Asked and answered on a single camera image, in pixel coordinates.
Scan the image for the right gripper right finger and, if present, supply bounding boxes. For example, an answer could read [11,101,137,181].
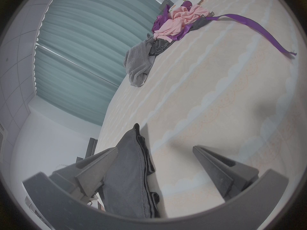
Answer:
[193,146,259,199]

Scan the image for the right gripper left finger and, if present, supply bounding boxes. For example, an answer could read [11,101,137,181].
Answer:
[51,147,119,200]

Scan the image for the black T-shirt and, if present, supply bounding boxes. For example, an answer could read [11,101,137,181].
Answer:
[97,123,161,219]

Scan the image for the bed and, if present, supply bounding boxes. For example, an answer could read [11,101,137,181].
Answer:
[95,0,307,219]

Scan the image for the pile of clothes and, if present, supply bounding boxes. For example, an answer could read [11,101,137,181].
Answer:
[149,0,297,57]

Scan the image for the blue-green curtain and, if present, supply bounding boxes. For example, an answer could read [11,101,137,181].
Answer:
[34,45,120,126]
[36,0,166,87]

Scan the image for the grey garment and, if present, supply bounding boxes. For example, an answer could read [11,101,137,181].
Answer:
[123,34,156,88]

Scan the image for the grey bedside table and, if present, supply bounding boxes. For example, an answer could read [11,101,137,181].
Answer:
[159,0,172,11]

